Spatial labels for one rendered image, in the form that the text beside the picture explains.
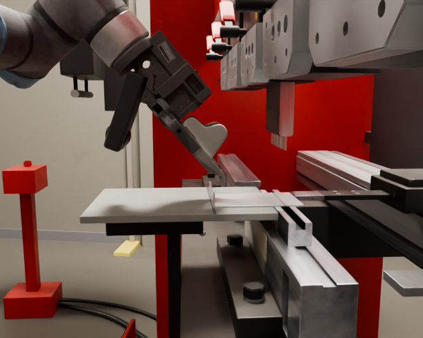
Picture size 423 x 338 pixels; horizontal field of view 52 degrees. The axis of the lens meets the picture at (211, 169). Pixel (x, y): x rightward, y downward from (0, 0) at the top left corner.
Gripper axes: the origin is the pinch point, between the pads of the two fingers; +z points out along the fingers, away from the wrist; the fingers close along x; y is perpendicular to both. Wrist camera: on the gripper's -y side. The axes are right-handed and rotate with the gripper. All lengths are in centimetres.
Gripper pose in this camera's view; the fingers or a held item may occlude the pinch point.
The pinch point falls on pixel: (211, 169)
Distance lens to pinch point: 64.1
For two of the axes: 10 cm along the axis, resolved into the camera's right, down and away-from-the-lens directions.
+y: 7.6, -6.4, -0.5
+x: -0.7, -1.6, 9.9
